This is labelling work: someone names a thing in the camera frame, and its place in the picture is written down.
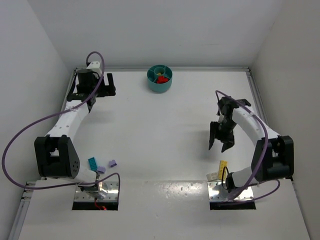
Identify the long yellow lego brick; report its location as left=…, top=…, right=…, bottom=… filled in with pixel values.
left=218, top=160, right=228, bottom=181

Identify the long red lego brick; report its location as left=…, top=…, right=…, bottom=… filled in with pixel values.
left=156, top=76, right=163, bottom=84

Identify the small red lego brick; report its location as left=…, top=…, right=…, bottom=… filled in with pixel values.
left=161, top=76, right=169, bottom=83

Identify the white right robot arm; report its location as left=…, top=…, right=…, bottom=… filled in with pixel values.
left=208, top=96, right=294, bottom=200

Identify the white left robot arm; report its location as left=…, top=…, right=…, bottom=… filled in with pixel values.
left=34, top=69, right=116, bottom=187

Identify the white lego brick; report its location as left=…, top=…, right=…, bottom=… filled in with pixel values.
left=206, top=172, right=219, bottom=182

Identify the teal divided round container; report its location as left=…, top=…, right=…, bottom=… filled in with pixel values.
left=147, top=64, right=173, bottom=94

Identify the purple lego brick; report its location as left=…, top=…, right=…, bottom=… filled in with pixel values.
left=108, top=159, right=118, bottom=168

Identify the teal lego brick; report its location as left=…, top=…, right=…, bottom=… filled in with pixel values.
left=88, top=157, right=98, bottom=172

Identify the lilac lego plate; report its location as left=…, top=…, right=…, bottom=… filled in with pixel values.
left=97, top=166, right=106, bottom=174

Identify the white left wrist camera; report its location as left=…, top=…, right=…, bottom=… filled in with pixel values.
left=86, top=61, right=103, bottom=77

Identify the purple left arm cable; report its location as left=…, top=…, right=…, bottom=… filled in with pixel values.
left=2, top=51, right=121, bottom=190

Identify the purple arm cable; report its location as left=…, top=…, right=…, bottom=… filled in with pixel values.
left=214, top=89, right=281, bottom=202
left=2, top=51, right=121, bottom=190

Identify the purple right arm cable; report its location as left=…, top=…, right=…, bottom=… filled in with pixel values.
left=214, top=89, right=281, bottom=202

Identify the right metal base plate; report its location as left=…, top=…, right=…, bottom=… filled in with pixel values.
left=207, top=180, right=255, bottom=202

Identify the metal base plate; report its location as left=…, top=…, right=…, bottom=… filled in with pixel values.
left=74, top=181, right=120, bottom=203
left=207, top=180, right=255, bottom=202

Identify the right aluminium table rail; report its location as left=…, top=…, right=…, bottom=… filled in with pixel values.
left=246, top=68, right=269, bottom=125

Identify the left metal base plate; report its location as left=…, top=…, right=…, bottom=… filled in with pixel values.
left=74, top=181, right=120, bottom=203

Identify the aluminium table edge rail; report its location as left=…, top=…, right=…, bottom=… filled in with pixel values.
left=7, top=67, right=77, bottom=240

